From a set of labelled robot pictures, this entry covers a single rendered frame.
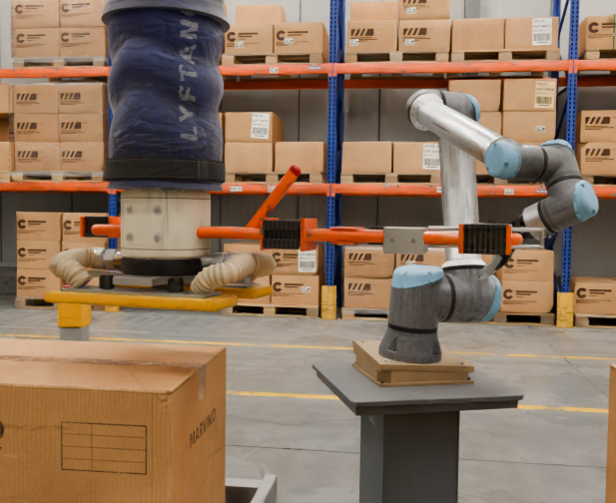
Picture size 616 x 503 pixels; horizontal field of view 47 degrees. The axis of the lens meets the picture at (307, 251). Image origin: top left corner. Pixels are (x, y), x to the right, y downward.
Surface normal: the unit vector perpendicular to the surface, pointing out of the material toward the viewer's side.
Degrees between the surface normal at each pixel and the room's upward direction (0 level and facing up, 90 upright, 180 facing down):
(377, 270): 90
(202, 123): 74
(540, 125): 90
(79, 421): 90
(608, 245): 90
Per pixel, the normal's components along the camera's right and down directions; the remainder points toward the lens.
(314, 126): -0.14, 0.05
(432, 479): 0.21, 0.05
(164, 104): 0.33, -0.24
